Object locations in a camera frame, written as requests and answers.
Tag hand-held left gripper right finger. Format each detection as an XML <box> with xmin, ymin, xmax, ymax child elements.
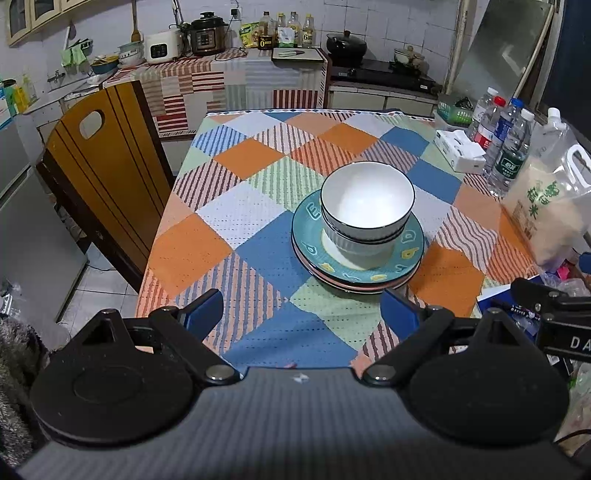
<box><xmin>362</xmin><ymin>288</ymin><xmax>515</xmax><ymax>387</ymax></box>

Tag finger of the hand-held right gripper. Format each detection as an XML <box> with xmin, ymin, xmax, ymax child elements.
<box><xmin>510</xmin><ymin>277</ymin><xmax>591</xmax><ymax>319</ymax></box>

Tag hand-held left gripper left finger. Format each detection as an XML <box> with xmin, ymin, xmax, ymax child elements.
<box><xmin>81</xmin><ymin>289</ymin><xmax>241</xmax><ymax>386</ymax></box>

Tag white ribbed bowl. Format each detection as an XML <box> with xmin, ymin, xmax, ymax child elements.
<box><xmin>321</xmin><ymin>209</ymin><xmax>410</xmax><ymax>271</ymax></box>

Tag pink-rimmed plate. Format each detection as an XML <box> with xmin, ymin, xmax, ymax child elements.
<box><xmin>292</xmin><ymin>240</ymin><xmax>423</xmax><ymax>295</ymax></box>

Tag blue plate with egg print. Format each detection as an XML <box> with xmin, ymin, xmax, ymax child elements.
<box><xmin>291</xmin><ymin>190</ymin><xmax>426</xmax><ymax>284</ymax></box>

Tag white bowl with black rim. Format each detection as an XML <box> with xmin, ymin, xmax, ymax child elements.
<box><xmin>320</xmin><ymin>161</ymin><xmax>416</xmax><ymax>232</ymax></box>

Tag stack of pale bowls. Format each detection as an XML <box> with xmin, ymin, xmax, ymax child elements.
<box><xmin>117</xmin><ymin>41</ymin><xmax>146</xmax><ymax>66</ymax></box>

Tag blue box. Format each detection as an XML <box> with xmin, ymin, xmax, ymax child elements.
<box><xmin>477</xmin><ymin>276</ymin><xmax>555</xmax><ymax>324</ymax></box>

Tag clear bag of rice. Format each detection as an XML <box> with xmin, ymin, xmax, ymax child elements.
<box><xmin>500</xmin><ymin>107</ymin><xmax>591</xmax><ymax>271</ymax></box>

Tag water bottle with green label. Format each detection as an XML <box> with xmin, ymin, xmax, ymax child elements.
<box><xmin>488</xmin><ymin>109</ymin><xmax>536</xmax><ymax>198</ymax></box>

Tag checkered colourful tablecloth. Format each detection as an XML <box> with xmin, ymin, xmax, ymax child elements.
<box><xmin>135</xmin><ymin>109</ymin><xmax>541</xmax><ymax>370</ymax></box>

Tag white tissue box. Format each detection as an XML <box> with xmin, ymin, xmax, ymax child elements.
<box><xmin>434</xmin><ymin>129</ymin><xmax>487</xmax><ymax>175</ymax></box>

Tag blue-capped bottle with blue label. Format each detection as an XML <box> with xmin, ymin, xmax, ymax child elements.
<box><xmin>493</xmin><ymin>97</ymin><xmax>523</xmax><ymax>163</ymax></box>

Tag red-capped bottle with red label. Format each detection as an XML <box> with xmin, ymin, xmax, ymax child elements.
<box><xmin>475</xmin><ymin>95</ymin><xmax>508</xmax><ymax>151</ymax></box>

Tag wooden chair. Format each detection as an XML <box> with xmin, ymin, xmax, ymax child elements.
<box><xmin>36</xmin><ymin>80</ymin><xmax>175</xmax><ymax>294</ymax></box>

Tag clear bottle with white cap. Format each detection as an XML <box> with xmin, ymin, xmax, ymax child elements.
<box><xmin>468</xmin><ymin>87</ymin><xmax>499</xmax><ymax>141</ymax></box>

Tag grey refrigerator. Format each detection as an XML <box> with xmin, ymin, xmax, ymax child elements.
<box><xmin>0</xmin><ymin>114</ymin><xmax>89</xmax><ymax>339</ymax></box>

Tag green plastic basket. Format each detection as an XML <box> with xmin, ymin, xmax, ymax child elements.
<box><xmin>436</xmin><ymin>93</ymin><xmax>477</xmax><ymax>127</ymax></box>

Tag grey fuzzy cloth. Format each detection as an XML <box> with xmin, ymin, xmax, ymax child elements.
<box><xmin>0</xmin><ymin>318</ymin><xmax>52</xmax><ymax>468</ymax></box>

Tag striped patchwork counter cloth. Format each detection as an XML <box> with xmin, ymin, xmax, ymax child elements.
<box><xmin>102</xmin><ymin>47</ymin><xmax>329</xmax><ymax>138</ymax></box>

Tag black gas stove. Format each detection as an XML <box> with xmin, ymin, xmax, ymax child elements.
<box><xmin>329</xmin><ymin>66</ymin><xmax>438</xmax><ymax>94</ymax></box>

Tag leaning metal sheet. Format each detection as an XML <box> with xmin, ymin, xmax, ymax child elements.
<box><xmin>449</xmin><ymin>0</ymin><xmax>556</xmax><ymax>108</ymax></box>

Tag small enamel pot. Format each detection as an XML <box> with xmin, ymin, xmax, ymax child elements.
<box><xmin>393</xmin><ymin>44</ymin><xmax>426</xmax><ymax>71</ymax></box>

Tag blue basin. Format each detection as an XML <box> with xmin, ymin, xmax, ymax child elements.
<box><xmin>90</xmin><ymin>55</ymin><xmax>120</xmax><ymax>75</ymax></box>

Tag white rice cooker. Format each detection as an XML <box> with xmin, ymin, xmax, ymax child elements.
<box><xmin>144</xmin><ymin>30</ymin><xmax>182</xmax><ymax>64</ymax></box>

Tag white cutting board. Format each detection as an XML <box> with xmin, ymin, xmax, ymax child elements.
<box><xmin>271</xmin><ymin>47</ymin><xmax>325</xmax><ymax>62</ymax></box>

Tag black wok with lid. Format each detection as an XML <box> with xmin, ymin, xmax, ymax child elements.
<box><xmin>326</xmin><ymin>30</ymin><xmax>369</xmax><ymax>59</ymax></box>

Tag dark electric pressure cooker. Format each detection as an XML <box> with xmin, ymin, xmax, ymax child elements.
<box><xmin>189</xmin><ymin>12</ymin><xmax>229</xmax><ymax>57</ymax></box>

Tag yellow snack packet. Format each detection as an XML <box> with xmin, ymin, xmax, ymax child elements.
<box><xmin>239</xmin><ymin>23</ymin><xmax>262</xmax><ymax>49</ymax></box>

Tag dark oil bottle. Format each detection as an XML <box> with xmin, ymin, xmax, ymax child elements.
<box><xmin>257</xmin><ymin>11</ymin><xmax>276</xmax><ymax>50</ymax></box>

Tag green cloth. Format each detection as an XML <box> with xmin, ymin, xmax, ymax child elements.
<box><xmin>61</xmin><ymin>45</ymin><xmax>89</xmax><ymax>68</ymax></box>

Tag green detergent bottle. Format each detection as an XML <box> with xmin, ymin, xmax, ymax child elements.
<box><xmin>0</xmin><ymin>79</ymin><xmax>19</xmax><ymax>116</ymax></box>

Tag cream wall cabinets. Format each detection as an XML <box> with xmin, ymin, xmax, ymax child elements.
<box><xmin>0</xmin><ymin>0</ymin><xmax>95</xmax><ymax>48</ymax></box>

